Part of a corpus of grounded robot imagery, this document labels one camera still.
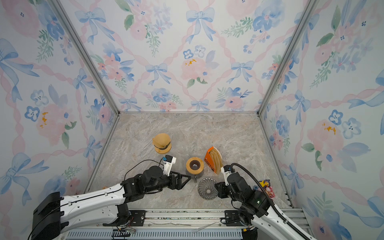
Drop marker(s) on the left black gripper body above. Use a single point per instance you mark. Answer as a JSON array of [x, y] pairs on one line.
[[163, 183]]

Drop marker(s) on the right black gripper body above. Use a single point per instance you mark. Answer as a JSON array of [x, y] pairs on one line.
[[226, 192]]

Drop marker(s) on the grey glass dripper cone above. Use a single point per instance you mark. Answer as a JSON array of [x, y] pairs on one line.
[[207, 189]]

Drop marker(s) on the green glass dripper cone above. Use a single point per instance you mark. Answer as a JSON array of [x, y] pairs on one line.
[[163, 148]]

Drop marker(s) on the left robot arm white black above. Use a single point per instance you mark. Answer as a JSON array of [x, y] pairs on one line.
[[57, 214]]

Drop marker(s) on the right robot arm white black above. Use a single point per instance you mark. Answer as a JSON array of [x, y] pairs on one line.
[[258, 210]]

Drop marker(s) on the orange coffee filter pack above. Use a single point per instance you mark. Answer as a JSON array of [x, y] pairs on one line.
[[214, 160]]

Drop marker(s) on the grey glass carafe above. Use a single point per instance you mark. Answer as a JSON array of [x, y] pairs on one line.
[[195, 177]]

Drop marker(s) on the small colourful doll toy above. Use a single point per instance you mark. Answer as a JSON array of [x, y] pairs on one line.
[[266, 184]]

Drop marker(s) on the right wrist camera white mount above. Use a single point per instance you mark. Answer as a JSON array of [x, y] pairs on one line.
[[226, 170]]

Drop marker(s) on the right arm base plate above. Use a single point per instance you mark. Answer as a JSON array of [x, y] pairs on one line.
[[235, 218]]

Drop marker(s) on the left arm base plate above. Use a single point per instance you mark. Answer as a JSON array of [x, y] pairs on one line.
[[133, 218]]

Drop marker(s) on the aluminium mounting rail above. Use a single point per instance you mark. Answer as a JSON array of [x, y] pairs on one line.
[[171, 224]]

